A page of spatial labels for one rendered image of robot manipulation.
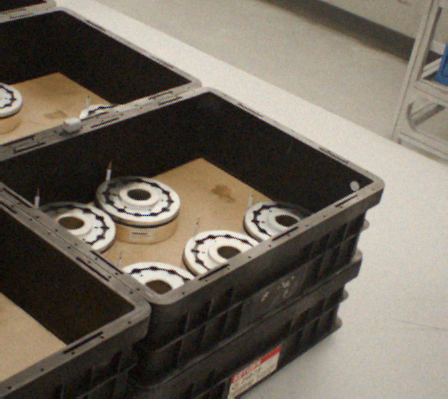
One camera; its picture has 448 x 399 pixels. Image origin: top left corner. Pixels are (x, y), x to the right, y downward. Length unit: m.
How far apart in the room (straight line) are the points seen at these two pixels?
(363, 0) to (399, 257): 2.79
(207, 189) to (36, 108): 0.29
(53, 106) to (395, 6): 2.84
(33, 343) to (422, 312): 0.60
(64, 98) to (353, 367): 0.57
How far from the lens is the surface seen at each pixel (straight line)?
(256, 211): 1.20
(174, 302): 0.92
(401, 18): 4.13
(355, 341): 1.30
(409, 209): 1.62
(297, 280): 1.12
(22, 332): 1.02
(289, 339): 1.20
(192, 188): 1.28
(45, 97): 1.45
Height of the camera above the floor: 1.49
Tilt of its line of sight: 30 degrees down
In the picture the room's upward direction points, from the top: 11 degrees clockwise
